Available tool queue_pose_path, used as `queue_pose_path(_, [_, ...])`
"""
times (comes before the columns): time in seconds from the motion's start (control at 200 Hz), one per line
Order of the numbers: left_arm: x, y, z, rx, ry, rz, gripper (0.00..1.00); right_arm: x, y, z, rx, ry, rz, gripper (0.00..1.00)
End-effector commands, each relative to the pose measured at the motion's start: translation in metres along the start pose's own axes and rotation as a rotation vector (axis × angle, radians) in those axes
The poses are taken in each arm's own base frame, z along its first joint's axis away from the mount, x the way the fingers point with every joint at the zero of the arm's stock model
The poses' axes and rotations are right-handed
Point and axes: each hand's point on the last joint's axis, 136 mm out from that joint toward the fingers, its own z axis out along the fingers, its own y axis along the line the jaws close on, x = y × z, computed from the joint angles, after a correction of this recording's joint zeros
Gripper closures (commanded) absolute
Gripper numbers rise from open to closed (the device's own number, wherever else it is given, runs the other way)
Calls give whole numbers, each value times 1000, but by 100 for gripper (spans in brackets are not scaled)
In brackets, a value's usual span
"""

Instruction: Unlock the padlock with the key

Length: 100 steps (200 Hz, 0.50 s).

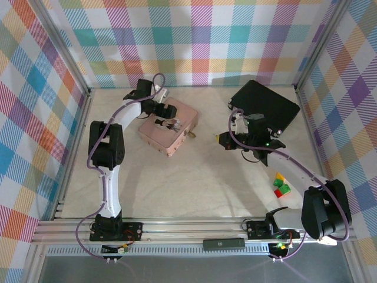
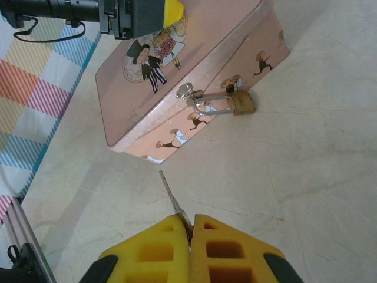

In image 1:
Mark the left power connector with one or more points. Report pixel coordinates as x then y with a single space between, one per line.
122 250

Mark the red toy brick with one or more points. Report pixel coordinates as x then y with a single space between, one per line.
278 193

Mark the black hard case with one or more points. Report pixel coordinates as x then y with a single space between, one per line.
265 101

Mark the large green toy brick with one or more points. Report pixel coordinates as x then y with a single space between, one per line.
285 188

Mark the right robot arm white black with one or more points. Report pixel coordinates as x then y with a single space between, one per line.
318 212

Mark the pink metal box with print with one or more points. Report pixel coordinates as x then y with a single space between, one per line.
165 135

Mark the black flat device on rail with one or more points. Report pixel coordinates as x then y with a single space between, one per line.
224 244

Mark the right power connector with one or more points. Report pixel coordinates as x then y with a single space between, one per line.
279 247

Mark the aluminium frame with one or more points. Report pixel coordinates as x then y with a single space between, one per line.
176 228

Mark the small green toy brick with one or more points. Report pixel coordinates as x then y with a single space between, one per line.
277 182

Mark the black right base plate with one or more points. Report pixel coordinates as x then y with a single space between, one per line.
256 230

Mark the yellow toy brick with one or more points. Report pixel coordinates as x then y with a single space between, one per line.
280 176

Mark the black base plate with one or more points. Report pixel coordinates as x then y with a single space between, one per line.
132 231
256 230

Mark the brass padlock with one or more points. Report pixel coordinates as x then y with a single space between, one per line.
192 135

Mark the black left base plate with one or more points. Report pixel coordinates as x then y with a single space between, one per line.
132 231

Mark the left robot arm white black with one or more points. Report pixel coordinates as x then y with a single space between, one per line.
109 188

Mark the power connector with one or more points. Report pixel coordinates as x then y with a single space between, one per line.
279 247
122 250

